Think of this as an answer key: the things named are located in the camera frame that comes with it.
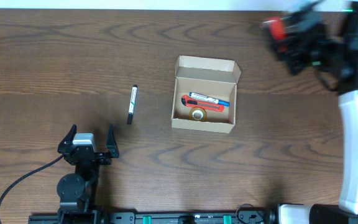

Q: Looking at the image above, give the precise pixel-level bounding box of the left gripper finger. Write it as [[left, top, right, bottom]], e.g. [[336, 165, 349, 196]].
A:
[[58, 124, 76, 147], [106, 124, 119, 154]]

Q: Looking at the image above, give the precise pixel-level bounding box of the orange utility knife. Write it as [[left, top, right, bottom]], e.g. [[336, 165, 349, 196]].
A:
[[181, 95, 224, 112]]

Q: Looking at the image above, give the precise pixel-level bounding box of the clear tape roll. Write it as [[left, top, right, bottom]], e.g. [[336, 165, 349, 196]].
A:
[[188, 107, 207, 122]]

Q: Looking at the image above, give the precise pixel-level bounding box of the blue whiteboard marker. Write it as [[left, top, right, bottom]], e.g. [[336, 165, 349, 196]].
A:
[[190, 92, 230, 106]]

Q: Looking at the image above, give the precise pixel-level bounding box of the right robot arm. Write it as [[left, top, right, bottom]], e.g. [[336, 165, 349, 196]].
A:
[[263, 1, 358, 223]]

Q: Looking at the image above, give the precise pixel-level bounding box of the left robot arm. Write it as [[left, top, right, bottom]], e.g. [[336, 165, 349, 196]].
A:
[[57, 124, 119, 213]]

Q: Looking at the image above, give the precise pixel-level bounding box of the black green whiteboard marker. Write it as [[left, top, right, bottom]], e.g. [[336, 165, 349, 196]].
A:
[[127, 85, 138, 124]]

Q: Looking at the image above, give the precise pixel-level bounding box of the open cardboard box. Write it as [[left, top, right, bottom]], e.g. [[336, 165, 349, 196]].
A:
[[171, 55, 241, 134]]

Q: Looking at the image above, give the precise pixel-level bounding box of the left black cable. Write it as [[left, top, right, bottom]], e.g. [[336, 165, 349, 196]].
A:
[[0, 154, 67, 224]]

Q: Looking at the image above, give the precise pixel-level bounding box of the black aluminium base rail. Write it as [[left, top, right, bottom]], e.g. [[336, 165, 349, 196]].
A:
[[27, 208, 278, 224]]

